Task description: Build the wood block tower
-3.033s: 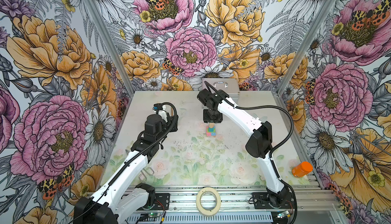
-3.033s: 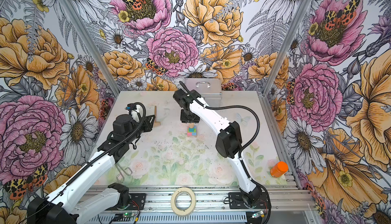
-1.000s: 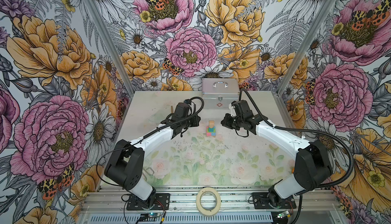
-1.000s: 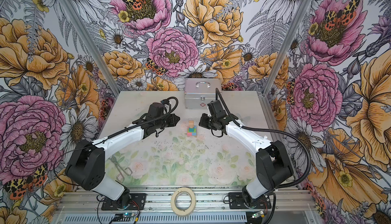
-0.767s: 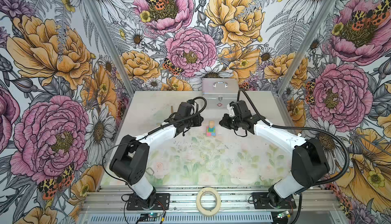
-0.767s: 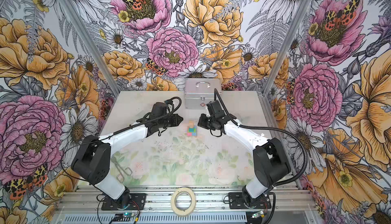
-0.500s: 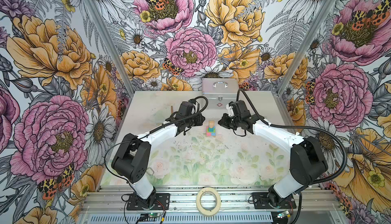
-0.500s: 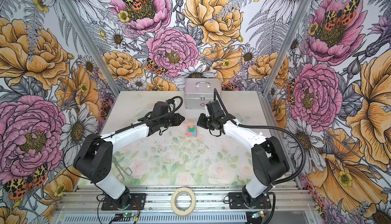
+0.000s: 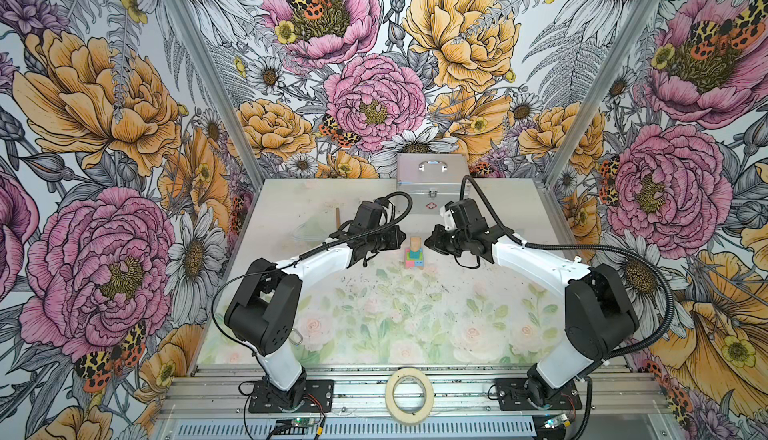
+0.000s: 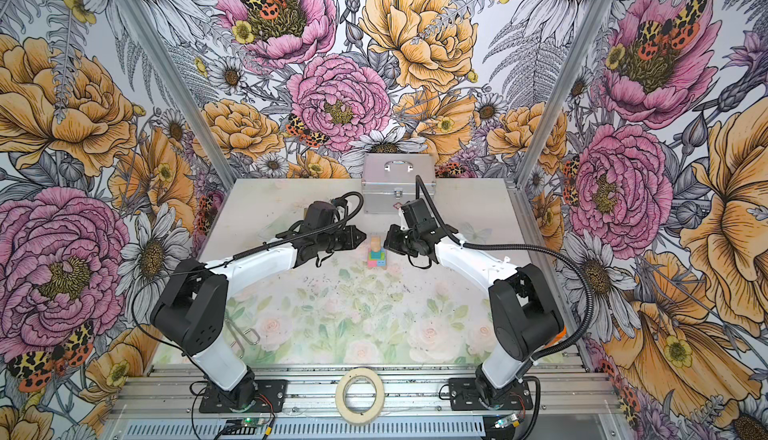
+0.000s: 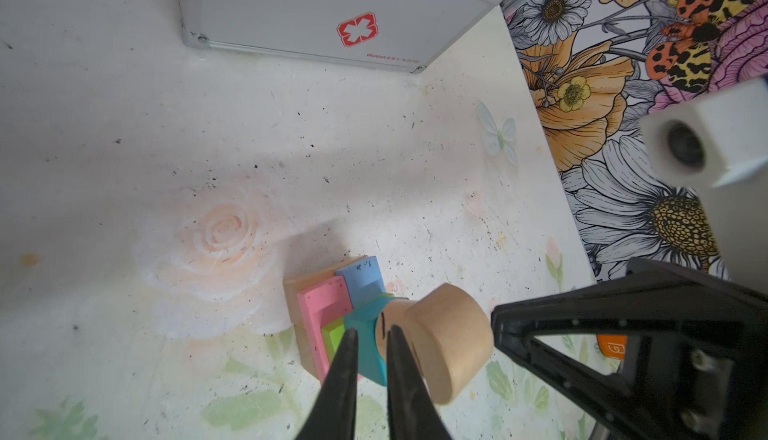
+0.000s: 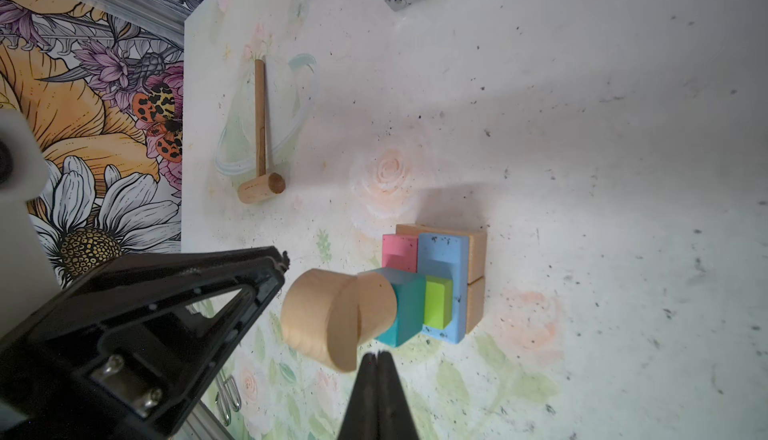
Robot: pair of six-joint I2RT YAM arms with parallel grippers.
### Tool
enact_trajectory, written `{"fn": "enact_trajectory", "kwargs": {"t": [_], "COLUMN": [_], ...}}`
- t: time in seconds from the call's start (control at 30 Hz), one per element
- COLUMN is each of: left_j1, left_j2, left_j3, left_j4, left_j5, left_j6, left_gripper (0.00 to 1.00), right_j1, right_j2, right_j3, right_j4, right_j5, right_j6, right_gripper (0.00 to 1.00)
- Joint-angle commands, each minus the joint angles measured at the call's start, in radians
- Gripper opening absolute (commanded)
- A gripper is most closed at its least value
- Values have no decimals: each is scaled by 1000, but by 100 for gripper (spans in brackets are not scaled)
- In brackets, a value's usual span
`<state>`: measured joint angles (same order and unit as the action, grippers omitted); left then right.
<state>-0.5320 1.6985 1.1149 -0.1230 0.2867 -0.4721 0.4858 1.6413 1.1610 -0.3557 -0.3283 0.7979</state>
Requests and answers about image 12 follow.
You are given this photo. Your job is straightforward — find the metal scissors tongs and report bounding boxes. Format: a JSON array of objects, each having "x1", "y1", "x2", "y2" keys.
[{"x1": 215, "y1": 371, "x2": 242, "y2": 426}]

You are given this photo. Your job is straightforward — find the natural wood arch block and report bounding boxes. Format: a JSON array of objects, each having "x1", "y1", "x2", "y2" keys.
[{"x1": 395, "y1": 224, "x2": 487, "y2": 285}]

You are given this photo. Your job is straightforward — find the green wood block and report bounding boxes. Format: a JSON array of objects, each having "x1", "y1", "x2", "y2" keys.
[{"x1": 424, "y1": 275, "x2": 453, "y2": 330}]

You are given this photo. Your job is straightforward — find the wood cylinder block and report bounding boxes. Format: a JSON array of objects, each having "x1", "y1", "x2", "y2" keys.
[{"x1": 356, "y1": 272, "x2": 397, "y2": 344}]

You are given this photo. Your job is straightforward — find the quarter round wood block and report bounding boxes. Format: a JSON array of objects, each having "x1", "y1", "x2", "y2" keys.
[{"x1": 280, "y1": 269, "x2": 359, "y2": 372}]

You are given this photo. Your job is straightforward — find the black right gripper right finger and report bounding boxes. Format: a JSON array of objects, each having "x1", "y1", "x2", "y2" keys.
[{"x1": 376, "y1": 351, "x2": 419, "y2": 440}]

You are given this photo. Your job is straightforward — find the teal wood cube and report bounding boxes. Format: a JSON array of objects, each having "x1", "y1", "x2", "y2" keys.
[{"x1": 368, "y1": 268, "x2": 426, "y2": 348}]

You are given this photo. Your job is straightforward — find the light blue wood block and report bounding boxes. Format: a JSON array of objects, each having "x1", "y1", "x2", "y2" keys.
[{"x1": 417, "y1": 233, "x2": 469, "y2": 344}]

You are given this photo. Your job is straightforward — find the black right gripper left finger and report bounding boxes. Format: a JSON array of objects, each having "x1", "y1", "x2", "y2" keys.
[{"x1": 338, "y1": 353, "x2": 378, "y2": 440}]

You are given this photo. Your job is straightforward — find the pink wood block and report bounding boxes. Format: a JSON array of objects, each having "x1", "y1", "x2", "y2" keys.
[{"x1": 382, "y1": 234, "x2": 418, "y2": 273}]

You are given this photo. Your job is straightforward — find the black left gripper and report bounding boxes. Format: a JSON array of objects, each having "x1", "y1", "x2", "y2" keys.
[{"x1": 1, "y1": 246, "x2": 290, "y2": 439}]

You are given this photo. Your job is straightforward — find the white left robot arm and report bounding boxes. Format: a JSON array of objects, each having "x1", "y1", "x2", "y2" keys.
[{"x1": 1, "y1": 110, "x2": 289, "y2": 439}]

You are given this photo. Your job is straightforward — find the natural wood rectangular block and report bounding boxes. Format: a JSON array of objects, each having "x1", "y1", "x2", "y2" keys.
[{"x1": 466, "y1": 277, "x2": 486, "y2": 335}]

